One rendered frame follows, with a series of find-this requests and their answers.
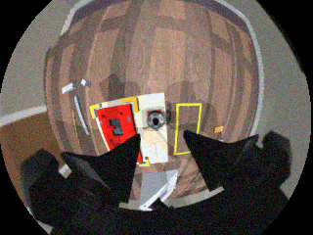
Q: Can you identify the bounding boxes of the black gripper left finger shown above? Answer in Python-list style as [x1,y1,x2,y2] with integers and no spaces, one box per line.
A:
[60,133,141,204]

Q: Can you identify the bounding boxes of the grey flat bar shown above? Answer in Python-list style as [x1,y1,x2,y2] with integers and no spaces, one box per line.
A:
[74,95,91,134]

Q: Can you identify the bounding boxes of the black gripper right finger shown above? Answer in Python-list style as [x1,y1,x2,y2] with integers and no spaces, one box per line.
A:
[183,129,259,192]

